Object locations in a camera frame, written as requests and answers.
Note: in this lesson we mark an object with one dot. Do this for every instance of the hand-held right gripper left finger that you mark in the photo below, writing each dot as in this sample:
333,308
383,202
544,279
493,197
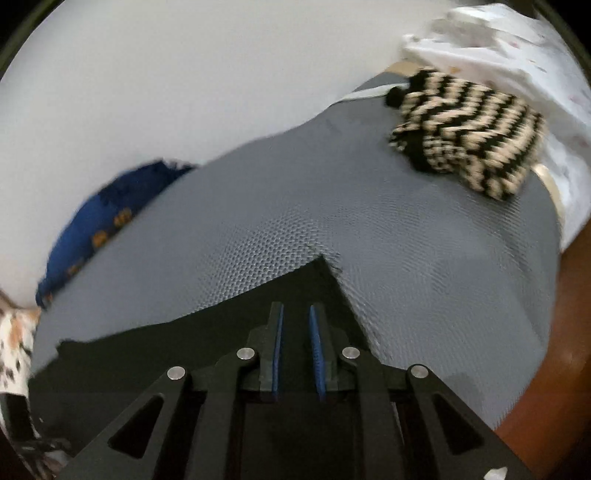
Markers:
277,353

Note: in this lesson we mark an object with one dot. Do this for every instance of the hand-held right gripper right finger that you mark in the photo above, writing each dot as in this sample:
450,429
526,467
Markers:
316,353

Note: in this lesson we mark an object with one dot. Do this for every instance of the black pants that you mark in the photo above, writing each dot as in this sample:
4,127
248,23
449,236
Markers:
207,339

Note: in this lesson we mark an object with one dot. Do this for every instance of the grey textured mat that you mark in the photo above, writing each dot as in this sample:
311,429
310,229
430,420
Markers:
369,230

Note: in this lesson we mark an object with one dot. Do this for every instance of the blue cloth with orange print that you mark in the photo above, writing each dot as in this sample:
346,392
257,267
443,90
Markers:
92,224

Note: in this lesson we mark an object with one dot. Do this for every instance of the black and beige striped knit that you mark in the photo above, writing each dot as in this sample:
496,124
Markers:
461,134

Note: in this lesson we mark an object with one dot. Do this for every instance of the white floral cloth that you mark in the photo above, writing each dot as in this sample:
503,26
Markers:
14,344

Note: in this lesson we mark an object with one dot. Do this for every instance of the white printed cloth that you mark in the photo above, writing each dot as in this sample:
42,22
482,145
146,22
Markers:
531,69

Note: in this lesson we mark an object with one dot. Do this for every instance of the brown wooden bed frame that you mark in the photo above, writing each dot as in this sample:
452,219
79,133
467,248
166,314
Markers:
554,346

